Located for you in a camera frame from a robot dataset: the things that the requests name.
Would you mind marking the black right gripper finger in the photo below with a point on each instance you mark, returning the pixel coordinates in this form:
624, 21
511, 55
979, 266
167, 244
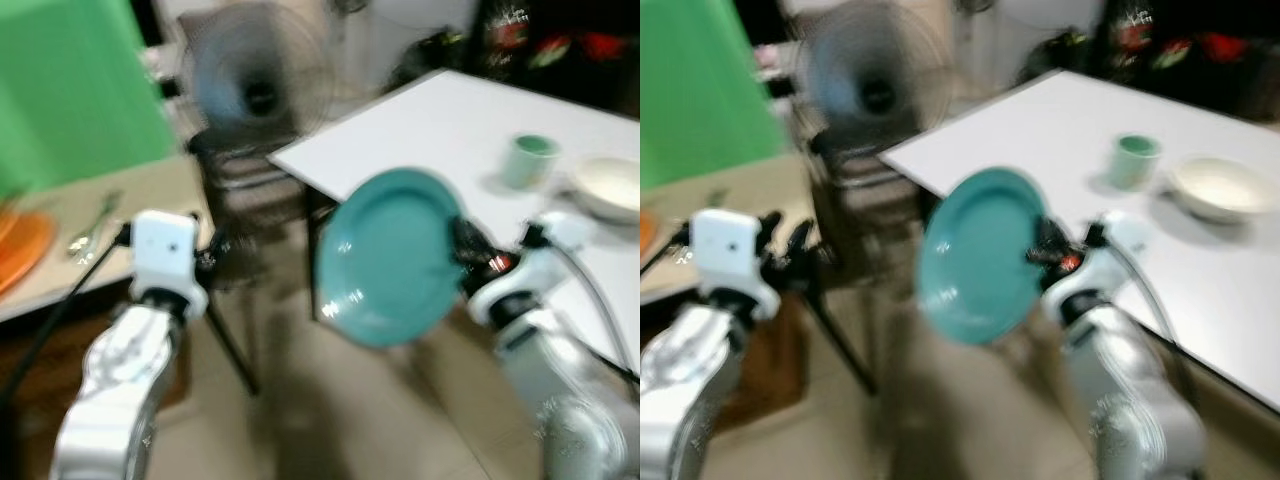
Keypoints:
468, 240
1046, 240

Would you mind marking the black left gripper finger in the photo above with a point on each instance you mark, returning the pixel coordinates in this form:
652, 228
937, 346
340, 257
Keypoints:
201, 232
230, 243
803, 240
771, 230

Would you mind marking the teal ceramic plate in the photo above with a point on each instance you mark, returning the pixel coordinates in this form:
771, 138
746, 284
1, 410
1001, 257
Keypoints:
980, 260
390, 260

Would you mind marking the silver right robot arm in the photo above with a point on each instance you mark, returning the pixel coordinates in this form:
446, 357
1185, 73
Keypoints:
1140, 400
575, 400

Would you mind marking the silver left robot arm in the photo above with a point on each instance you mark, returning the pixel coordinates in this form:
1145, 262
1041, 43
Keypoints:
115, 390
690, 390

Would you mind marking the green ceramic mug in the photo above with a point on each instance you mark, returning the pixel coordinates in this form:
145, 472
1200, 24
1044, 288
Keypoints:
528, 165
1133, 165

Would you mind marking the orange plate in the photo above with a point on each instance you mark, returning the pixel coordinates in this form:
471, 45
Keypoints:
646, 232
22, 250

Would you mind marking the white ceramic bowl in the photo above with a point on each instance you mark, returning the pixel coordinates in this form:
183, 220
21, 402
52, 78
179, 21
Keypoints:
1225, 190
612, 190

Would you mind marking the green screen panel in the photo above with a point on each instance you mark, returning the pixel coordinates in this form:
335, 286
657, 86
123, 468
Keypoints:
75, 90
705, 90

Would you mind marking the black storage shelf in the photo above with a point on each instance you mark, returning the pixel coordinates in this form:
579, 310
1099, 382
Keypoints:
1200, 85
560, 80

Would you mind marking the black bag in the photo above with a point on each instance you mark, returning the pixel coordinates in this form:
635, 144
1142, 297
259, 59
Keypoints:
1055, 55
435, 58

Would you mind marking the red item on shelf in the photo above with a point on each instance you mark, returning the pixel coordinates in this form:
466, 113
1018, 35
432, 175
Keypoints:
1222, 45
605, 45

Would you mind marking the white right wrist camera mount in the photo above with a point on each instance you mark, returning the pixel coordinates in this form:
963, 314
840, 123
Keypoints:
1095, 270
535, 275

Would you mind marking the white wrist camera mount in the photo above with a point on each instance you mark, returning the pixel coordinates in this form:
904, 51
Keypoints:
1095, 270
730, 255
165, 255
535, 275

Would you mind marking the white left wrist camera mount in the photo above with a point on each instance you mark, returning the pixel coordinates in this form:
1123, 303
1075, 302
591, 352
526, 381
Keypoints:
165, 255
730, 255

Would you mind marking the black pedestal fan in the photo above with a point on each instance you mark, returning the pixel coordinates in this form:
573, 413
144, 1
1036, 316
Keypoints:
260, 85
880, 85

